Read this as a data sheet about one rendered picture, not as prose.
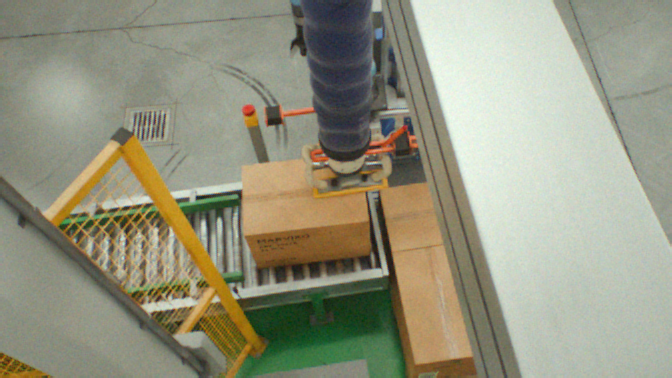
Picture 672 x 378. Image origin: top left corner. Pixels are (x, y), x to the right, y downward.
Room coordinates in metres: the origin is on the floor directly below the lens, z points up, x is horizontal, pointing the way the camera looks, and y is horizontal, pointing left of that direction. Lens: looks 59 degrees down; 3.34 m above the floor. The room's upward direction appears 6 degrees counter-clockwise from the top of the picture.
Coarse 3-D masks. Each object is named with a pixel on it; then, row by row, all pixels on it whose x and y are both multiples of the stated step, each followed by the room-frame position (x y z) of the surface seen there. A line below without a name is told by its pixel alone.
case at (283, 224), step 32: (288, 160) 1.63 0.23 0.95; (256, 192) 1.47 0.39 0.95; (288, 192) 1.44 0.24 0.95; (256, 224) 1.29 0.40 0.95; (288, 224) 1.27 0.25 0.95; (320, 224) 1.25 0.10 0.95; (352, 224) 1.24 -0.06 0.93; (256, 256) 1.23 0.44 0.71; (288, 256) 1.24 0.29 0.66; (320, 256) 1.24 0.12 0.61; (352, 256) 1.24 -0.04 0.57
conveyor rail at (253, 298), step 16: (368, 272) 1.13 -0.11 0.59; (256, 288) 1.11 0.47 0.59; (272, 288) 1.10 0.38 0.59; (288, 288) 1.09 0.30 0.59; (304, 288) 1.08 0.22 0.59; (320, 288) 1.09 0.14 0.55; (336, 288) 1.09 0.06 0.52; (352, 288) 1.09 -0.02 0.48; (368, 288) 1.10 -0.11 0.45; (160, 304) 1.08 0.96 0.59; (176, 304) 1.07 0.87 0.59; (192, 304) 1.06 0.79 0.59; (240, 304) 1.07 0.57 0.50; (256, 304) 1.07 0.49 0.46; (272, 304) 1.07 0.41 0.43; (288, 304) 1.07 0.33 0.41; (176, 320) 1.05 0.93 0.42
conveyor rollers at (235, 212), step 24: (216, 216) 1.58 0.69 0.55; (120, 240) 1.50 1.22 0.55; (144, 240) 1.50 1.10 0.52; (168, 240) 1.47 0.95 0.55; (216, 240) 1.44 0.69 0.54; (240, 240) 1.42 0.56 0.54; (120, 264) 1.35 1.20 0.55; (192, 264) 1.31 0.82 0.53; (240, 264) 1.27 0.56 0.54; (336, 264) 1.21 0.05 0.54; (360, 264) 1.20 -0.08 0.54; (240, 288) 1.14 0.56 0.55
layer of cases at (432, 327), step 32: (384, 192) 1.62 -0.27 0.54; (416, 192) 1.60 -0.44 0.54; (384, 224) 1.44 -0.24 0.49; (416, 224) 1.40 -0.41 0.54; (416, 256) 1.21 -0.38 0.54; (416, 288) 1.03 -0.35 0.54; (448, 288) 1.01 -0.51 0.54; (416, 320) 0.87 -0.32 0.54; (448, 320) 0.85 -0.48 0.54; (416, 352) 0.71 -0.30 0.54; (448, 352) 0.69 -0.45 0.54
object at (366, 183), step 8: (336, 176) 1.39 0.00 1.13; (360, 176) 1.38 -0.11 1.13; (368, 176) 1.37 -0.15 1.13; (328, 184) 1.35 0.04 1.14; (336, 184) 1.34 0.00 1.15; (360, 184) 1.33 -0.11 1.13; (368, 184) 1.33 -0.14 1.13; (376, 184) 1.32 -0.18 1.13; (384, 184) 1.32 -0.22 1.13; (320, 192) 1.31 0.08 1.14; (328, 192) 1.31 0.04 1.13; (336, 192) 1.31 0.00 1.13; (344, 192) 1.30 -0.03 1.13; (352, 192) 1.30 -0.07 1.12
